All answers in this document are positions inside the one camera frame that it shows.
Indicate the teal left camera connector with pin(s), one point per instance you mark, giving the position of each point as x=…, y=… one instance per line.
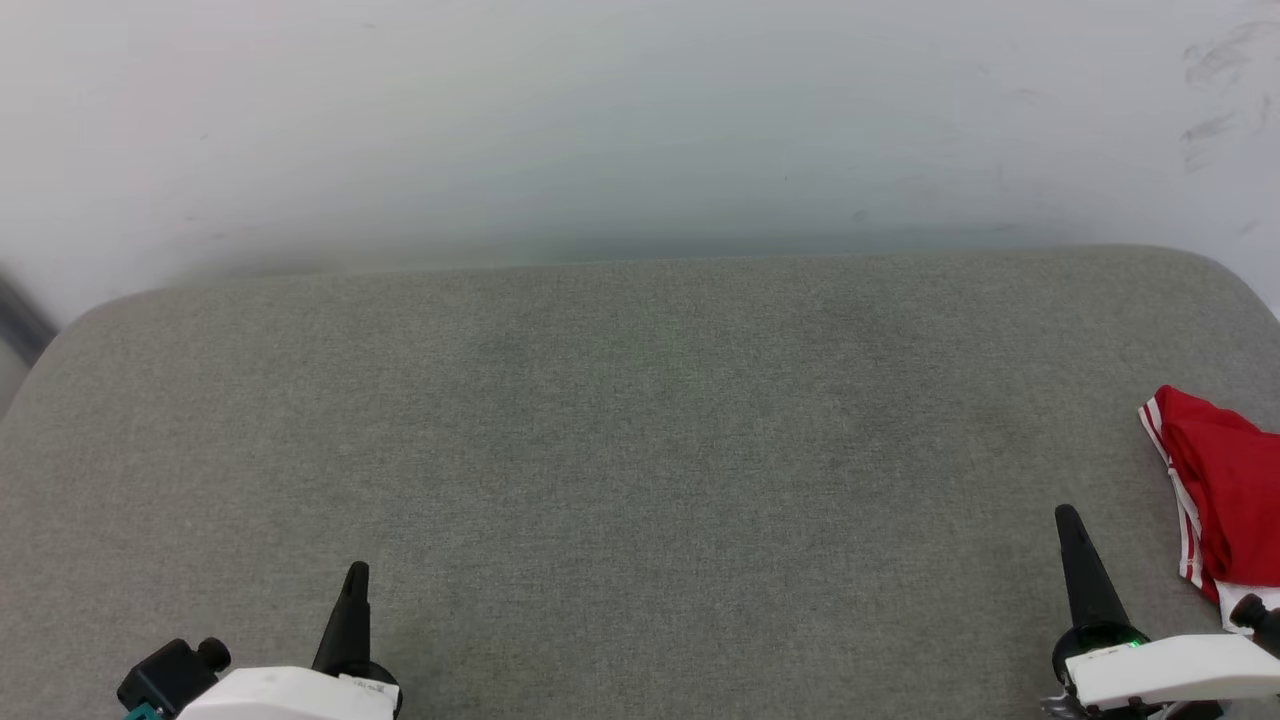
x=140, y=713

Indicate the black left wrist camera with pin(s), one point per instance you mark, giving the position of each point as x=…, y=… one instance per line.
x=165, y=680

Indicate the red and white shirt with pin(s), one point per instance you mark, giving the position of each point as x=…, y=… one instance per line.
x=1230, y=480

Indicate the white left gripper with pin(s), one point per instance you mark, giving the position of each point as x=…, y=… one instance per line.
x=290, y=695

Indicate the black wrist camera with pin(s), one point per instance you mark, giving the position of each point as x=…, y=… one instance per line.
x=1255, y=612
x=165, y=680

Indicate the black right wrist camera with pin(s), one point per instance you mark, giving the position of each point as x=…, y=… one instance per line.
x=1255, y=612

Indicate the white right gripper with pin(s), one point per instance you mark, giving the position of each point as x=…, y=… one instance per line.
x=1170, y=675

